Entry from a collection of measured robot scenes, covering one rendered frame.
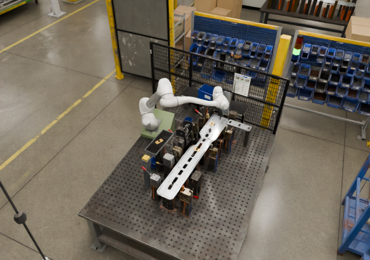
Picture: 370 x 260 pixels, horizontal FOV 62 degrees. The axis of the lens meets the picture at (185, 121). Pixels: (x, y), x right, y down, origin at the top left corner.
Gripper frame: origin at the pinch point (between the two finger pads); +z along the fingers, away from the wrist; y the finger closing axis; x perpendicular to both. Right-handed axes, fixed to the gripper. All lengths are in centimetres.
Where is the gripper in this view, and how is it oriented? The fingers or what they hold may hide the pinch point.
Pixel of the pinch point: (215, 116)
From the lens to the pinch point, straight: 368.3
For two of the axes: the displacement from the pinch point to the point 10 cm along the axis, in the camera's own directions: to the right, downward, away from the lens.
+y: 8.8, 3.2, -3.5
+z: -0.1, 7.6, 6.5
